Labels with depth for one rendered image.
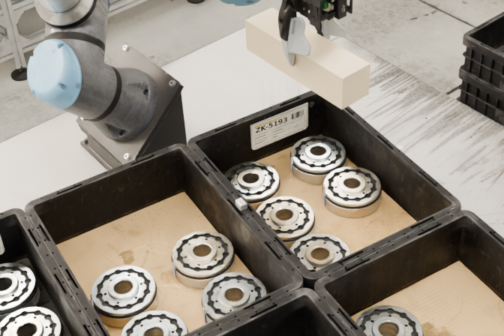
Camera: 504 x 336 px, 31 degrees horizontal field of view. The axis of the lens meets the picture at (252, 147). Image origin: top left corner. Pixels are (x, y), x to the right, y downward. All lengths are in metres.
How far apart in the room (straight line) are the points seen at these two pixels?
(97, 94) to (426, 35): 2.10
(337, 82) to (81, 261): 0.52
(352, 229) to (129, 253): 0.38
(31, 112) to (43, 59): 1.63
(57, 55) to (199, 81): 0.54
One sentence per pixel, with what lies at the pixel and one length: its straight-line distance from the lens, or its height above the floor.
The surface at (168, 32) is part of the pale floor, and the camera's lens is 3.66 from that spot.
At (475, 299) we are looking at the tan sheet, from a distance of 1.47.
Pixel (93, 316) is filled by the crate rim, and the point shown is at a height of 0.93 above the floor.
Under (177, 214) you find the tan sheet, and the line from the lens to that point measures 1.60.
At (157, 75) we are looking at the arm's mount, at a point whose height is 0.90.
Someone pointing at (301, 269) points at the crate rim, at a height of 0.93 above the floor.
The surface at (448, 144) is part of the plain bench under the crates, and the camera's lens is 1.95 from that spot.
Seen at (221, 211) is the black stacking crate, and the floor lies 0.89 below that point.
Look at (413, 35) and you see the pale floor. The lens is 3.61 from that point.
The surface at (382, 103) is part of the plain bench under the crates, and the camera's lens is 2.05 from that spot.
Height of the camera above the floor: 1.92
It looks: 39 degrees down
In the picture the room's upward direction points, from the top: 3 degrees counter-clockwise
